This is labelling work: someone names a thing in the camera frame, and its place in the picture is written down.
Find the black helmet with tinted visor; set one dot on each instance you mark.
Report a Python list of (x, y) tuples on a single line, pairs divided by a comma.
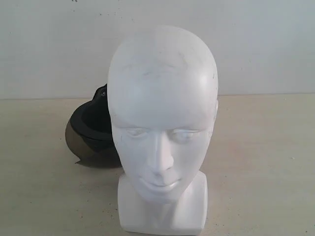
[(88, 133)]

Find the white mannequin head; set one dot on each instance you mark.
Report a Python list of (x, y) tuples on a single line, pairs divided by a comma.
[(163, 102)]

